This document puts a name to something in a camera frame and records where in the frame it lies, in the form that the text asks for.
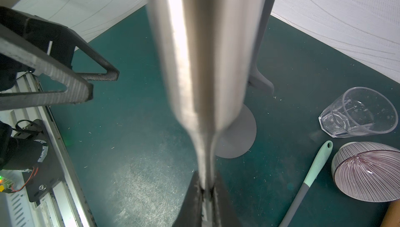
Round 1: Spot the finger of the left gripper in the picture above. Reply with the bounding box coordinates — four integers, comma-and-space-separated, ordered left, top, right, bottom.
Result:
1, 6, 119, 81
1, 25, 93, 111

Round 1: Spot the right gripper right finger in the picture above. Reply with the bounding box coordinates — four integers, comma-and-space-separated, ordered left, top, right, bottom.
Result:
212, 171, 242, 227

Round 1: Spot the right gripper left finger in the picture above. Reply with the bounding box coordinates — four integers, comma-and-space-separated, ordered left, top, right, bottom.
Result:
172, 171, 203, 227

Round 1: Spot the grey turner mint handle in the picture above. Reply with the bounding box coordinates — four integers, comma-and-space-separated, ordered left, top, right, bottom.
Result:
279, 140, 333, 227

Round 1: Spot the steel turner metal handle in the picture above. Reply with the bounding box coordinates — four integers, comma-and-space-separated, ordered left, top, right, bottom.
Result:
147, 0, 265, 227

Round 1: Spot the cream spatula wooden handle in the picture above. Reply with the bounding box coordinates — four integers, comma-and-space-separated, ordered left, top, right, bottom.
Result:
380, 199, 400, 227

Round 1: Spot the grey utensil rack stand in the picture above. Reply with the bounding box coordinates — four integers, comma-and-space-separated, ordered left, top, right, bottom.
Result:
216, 0, 276, 159

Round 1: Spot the pink striped bowl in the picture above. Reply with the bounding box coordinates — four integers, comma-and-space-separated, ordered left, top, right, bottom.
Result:
331, 142, 400, 203

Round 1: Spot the clear drinking glass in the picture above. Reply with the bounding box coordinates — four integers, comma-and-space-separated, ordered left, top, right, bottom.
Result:
318, 87, 399, 138

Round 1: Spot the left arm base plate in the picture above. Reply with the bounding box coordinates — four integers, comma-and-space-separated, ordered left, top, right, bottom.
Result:
14, 119, 64, 203

